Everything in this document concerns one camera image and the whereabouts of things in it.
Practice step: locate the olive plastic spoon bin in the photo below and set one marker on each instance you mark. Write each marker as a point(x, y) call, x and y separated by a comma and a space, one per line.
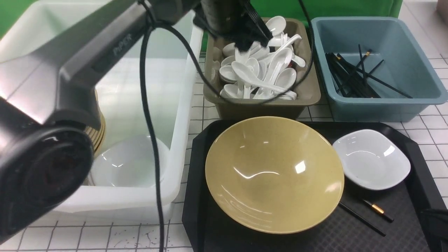
point(308, 91)

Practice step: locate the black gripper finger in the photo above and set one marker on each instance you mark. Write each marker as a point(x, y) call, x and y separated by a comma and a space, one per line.
point(263, 33)

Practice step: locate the tan noodle bowl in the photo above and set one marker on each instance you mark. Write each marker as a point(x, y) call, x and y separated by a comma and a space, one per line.
point(274, 175)

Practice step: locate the large white plastic tub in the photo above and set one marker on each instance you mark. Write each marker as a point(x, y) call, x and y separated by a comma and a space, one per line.
point(171, 76)

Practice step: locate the white spoon top of bin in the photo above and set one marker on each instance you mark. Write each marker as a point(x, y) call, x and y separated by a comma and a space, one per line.
point(276, 25)

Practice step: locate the white square side dish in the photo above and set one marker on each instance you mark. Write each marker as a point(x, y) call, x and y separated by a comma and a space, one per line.
point(371, 160)

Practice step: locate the blue plastic chopstick bin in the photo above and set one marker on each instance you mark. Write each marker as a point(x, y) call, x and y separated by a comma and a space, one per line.
point(373, 69)

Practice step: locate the plain black chopstick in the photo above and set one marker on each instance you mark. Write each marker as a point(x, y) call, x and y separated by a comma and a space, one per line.
point(361, 219)

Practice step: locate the stacked white dish in tub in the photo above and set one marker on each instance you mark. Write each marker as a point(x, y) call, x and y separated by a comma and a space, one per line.
point(127, 164)

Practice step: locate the black chopstick gold band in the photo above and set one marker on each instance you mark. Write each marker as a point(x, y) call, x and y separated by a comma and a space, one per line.
point(379, 211)

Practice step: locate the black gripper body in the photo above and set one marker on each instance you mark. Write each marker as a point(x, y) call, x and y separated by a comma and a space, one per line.
point(225, 19)

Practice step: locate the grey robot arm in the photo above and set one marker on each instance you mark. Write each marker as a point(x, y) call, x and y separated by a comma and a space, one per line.
point(48, 96)

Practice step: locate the white ceramic soup spoon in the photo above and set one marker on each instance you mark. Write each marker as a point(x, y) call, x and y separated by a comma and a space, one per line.
point(248, 77)

